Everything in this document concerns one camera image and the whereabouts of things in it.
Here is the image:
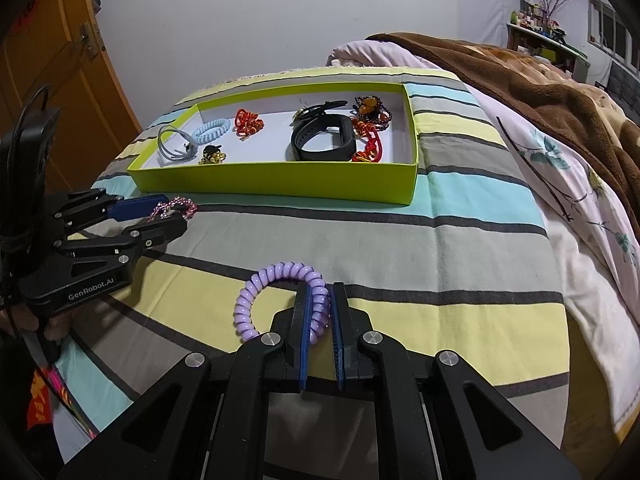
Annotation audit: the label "pink floral quilt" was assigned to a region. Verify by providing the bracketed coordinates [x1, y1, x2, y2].
[325, 40, 640, 446]

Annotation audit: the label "red knotted cord charm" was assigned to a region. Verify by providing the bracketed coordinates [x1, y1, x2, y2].
[234, 108, 266, 142]

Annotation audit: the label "black wristwatch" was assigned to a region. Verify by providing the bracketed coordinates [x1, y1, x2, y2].
[291, 100, 349, 123]

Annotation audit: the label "striped bedsheet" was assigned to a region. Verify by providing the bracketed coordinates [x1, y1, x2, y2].
[52, 65, 571, 466]

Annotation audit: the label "long red knotted cord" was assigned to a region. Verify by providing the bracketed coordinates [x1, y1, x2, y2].
[350, 117, 385, 163]

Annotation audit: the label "green cardboard box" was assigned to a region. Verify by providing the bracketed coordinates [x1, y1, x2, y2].
[126, 82, 420, 206]

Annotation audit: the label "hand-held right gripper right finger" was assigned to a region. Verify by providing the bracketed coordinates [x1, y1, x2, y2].
[330, 282, 583, 480]

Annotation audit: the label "wooden door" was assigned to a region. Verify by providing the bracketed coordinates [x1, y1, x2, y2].
[0, 0, 143, 201]

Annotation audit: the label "black chair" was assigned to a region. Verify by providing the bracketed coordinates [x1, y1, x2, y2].
[607, 62, 640, 121]

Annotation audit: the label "wooden shelf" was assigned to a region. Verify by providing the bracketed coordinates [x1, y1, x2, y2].
[505, 20, 591, 81]

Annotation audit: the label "brown bead bracelet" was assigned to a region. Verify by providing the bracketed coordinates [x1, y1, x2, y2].
[350, 95, 393, 131]

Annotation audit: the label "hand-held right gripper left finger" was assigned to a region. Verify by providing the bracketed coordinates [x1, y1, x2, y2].
[55, 282, 313, 480]

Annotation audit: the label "brown fleece blanket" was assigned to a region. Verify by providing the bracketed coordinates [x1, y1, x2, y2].
[365, 34, 640, 241]

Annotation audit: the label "pink bead chain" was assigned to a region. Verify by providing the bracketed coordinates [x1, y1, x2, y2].
[150, 196, 198, 222]

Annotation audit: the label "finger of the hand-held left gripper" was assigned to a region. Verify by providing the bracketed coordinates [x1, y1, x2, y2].
[102, 194, 171, 223]
[120, 214, 189, 257]

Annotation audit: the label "purple spiral hair tie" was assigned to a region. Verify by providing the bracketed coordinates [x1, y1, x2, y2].
[233, 261, 331, 345]

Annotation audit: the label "bottles on shelf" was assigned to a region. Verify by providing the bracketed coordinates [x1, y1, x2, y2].
[507, 0, 566, 41]

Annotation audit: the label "blue spiral hair tie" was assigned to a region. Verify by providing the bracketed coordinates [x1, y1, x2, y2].
[192, 117, 232, 145]

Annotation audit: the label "person's left hand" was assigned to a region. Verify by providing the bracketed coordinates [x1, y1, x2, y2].
[0, 305, 77, 345]

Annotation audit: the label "black fitness band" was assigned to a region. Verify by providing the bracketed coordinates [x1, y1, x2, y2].
[290, 115, 357, 162]

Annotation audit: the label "grey hair tie with bell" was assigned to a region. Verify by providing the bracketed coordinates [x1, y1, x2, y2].
[157, 124, 198, 163]

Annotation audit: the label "window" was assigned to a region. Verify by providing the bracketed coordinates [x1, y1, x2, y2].
[585, 0, 640, 76]

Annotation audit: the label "metal door latch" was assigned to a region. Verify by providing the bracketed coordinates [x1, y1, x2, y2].
[80, 22, 103, 58]

